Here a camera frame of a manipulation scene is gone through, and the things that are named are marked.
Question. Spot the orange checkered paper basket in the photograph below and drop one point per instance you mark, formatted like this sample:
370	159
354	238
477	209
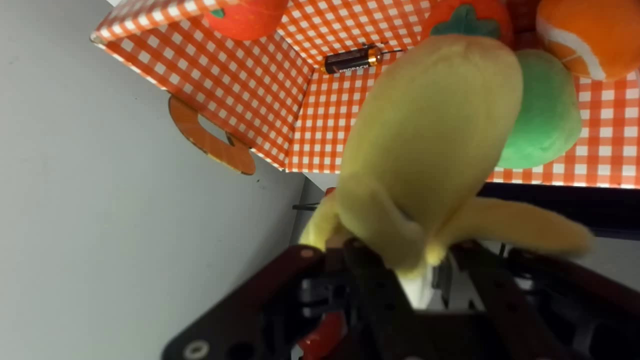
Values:
273	95

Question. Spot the black battery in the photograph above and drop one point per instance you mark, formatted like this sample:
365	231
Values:
356	58

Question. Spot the red strawberry plush toy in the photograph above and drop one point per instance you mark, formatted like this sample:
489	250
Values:
246	18

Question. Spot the orange plush toy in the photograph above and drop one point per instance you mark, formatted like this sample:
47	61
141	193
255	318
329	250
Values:
593	38

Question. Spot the red tomato plush toy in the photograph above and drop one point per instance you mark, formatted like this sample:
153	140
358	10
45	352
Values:
470	16

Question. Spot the green plush toy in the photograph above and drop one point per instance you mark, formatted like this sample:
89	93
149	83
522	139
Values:
548	122

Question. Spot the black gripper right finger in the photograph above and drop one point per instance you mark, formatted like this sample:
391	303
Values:
529	307

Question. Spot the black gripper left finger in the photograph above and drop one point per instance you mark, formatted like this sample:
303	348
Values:
303	305

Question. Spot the yellow banana plush toy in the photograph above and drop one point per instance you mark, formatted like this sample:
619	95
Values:
421	148

